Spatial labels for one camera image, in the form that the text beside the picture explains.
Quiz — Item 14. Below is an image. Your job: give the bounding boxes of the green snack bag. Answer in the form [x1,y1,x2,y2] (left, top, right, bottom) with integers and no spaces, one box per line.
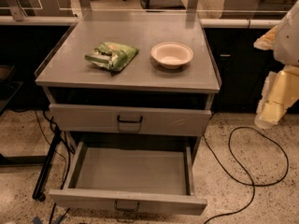
[85,42,139,72]

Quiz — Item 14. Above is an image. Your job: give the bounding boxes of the black floor cable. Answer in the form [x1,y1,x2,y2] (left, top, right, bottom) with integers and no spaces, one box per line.
[202,126,290,224]

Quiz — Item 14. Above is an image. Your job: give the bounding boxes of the grey drawer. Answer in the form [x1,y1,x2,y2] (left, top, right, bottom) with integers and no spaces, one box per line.
[50,104,211,136]
[50,143,207,216]

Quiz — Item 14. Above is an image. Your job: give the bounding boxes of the grey drawer cabinet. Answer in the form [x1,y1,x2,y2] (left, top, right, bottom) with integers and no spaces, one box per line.
[36,11,221,150]

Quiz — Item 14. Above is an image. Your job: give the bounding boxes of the black cables at left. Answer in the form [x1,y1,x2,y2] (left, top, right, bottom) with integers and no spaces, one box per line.
[33,109,76,224]

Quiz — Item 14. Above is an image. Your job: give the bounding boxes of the grey top drawer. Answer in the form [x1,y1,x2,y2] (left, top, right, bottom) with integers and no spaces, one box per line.
[50,104,211,136]

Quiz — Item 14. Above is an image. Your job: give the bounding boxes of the clear acrylic barrier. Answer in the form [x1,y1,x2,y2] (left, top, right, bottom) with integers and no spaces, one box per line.
[0,0,298,28]

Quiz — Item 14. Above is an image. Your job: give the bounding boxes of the black table leg with caster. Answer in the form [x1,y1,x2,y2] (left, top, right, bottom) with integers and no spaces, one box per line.
[32,127,61,202]

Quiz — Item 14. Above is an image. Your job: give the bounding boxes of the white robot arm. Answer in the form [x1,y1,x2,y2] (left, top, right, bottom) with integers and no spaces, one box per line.
[254,1,299,129]

